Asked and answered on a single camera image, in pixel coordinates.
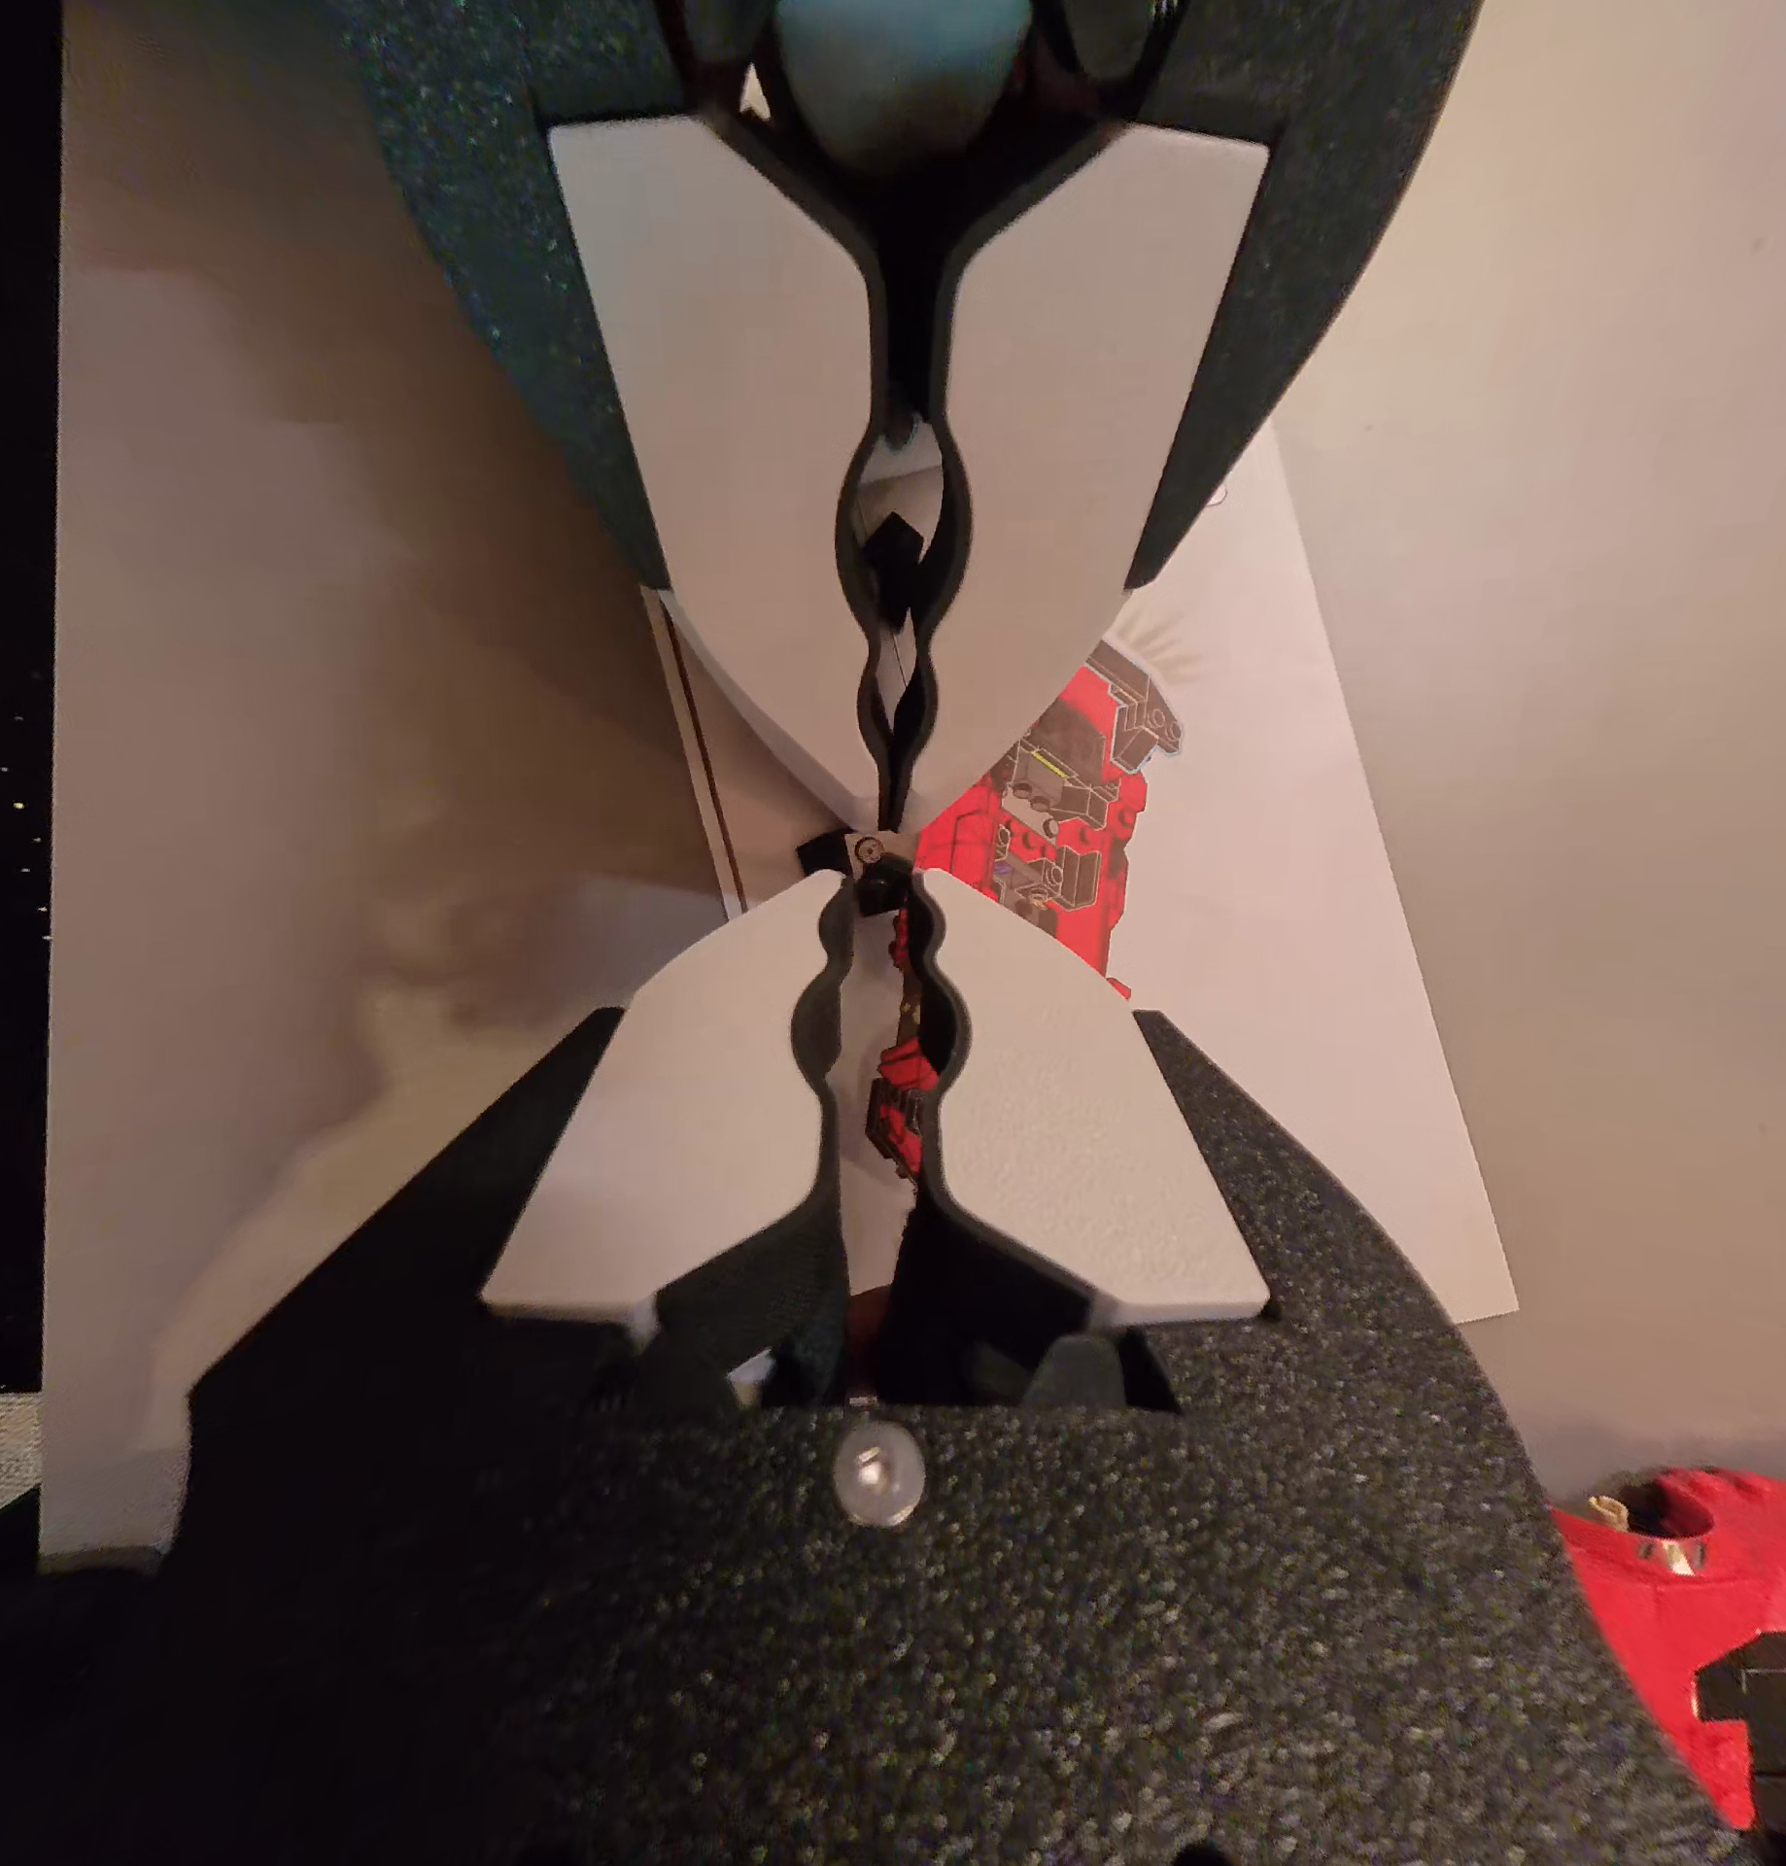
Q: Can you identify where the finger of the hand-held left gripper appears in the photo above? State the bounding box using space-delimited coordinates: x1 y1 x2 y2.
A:
549 118 892 835
892 124 1273 835

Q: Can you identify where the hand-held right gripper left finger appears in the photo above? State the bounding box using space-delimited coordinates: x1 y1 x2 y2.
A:
481 871 853 1332

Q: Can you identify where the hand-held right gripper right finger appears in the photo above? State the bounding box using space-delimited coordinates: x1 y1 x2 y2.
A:
909 871 1271 1329

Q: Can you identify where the lego instruction booklet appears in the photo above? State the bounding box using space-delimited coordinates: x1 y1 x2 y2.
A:
40 0 1519 1568

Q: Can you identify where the black lego wedge plate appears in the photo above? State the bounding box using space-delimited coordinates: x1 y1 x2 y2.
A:
866 518 934 617
797 828 921 919

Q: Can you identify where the red lego car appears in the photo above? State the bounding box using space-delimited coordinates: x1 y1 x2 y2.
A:
1549 1465 1786 1831

